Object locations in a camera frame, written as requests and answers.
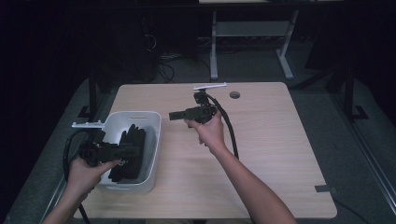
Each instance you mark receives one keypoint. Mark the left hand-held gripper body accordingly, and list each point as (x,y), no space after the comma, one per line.
(98,152)

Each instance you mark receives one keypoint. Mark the person's left hand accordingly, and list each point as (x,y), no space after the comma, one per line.
(84,177)

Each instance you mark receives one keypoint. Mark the black metal stand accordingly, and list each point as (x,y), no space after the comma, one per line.
(349,93)
(92,93)

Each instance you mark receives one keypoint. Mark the metal floor rail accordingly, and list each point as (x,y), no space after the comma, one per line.
(367,165)

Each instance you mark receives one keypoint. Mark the white plastic bin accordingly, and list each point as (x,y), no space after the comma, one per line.
(154,124)

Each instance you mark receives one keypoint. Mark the person's right hand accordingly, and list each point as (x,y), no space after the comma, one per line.
(211,133)

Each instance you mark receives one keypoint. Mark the white metal desk frame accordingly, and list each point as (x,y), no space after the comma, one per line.
(249,28)

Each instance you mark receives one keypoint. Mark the black glove glossy print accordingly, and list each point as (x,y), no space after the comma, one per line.
(135,140)

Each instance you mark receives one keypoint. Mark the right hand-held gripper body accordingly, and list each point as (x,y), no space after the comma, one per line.
(202,113)

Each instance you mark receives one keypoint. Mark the gray tape piece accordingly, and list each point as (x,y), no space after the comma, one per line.
(322,188)

